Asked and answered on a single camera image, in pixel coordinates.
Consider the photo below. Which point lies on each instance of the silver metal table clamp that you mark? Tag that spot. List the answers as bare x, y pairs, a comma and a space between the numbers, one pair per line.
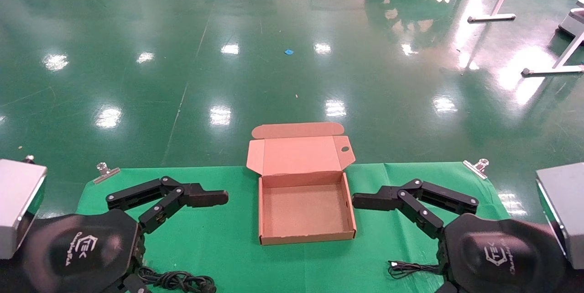
474, 168
107, 174

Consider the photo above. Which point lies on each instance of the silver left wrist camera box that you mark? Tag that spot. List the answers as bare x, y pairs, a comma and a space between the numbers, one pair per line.
18, 201

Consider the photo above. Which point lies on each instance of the grey machine base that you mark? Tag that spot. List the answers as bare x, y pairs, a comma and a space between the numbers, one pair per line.
572, 21

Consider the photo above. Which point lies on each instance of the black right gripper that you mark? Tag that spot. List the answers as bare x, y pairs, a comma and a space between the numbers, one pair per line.
502, 256

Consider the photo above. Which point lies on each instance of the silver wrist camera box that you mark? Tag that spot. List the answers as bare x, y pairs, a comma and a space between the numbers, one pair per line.
565, 211
18, 201

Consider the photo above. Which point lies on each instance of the open brown cardboard box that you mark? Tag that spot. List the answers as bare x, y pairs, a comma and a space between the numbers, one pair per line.
301, 211

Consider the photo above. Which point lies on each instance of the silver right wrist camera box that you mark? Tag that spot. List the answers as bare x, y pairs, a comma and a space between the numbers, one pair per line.
565, 211

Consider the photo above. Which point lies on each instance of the green table cloth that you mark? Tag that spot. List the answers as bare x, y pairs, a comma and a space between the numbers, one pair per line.
219, 238

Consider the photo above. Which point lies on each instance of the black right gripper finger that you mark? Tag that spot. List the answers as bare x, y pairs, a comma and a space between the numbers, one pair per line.
374, 201

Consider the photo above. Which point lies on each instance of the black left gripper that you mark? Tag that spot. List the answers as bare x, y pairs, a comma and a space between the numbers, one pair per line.
82, 247

